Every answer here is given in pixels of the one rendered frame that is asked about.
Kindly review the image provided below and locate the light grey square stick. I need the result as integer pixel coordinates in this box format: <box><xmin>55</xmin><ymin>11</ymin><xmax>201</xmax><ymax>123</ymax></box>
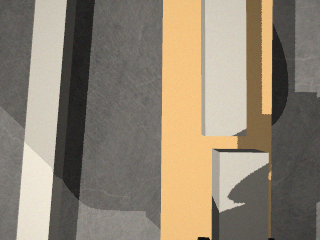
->
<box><xmin>211</xmin><ymin>149</ymin><xmax>269</xmax><ymax>240</ymax></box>

